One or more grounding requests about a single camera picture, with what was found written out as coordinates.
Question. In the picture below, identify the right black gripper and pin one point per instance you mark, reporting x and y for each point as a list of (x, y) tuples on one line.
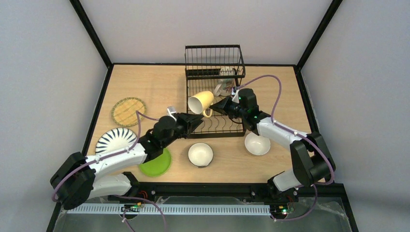
[(229, 108)]

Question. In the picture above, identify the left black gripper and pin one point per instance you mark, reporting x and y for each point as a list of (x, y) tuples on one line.
[(187, 123)]

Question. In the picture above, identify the yellow ceramic mug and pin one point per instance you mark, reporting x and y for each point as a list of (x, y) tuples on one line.
[(200, 103)]

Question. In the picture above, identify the black wire dish rack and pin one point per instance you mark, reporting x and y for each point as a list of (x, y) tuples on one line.
[(218, 69)]

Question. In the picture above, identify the black rimmed white bowl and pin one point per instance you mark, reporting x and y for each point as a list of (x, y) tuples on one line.
[(200, 154)]

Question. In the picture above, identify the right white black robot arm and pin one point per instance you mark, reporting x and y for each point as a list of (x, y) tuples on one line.
[(311, 159)]

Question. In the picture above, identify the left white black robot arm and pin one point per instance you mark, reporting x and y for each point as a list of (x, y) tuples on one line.
[(74, 181)]

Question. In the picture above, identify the plain white bowl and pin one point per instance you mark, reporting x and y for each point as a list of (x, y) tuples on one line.
[(257, 144)]

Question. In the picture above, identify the green plastic plate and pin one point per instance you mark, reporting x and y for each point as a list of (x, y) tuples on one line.
[(157, 166)]

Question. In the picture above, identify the woven bamboo plate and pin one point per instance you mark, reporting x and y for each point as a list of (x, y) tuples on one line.
[(123, 112)]

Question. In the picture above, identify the blue striped white plate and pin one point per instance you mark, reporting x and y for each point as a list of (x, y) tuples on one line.
[(115, 139)]

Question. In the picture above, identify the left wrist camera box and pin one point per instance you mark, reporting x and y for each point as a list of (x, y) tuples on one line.
[(171, 111)]

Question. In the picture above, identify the white slotted cable duct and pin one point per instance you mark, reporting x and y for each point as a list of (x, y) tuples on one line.
[(172, 209)]

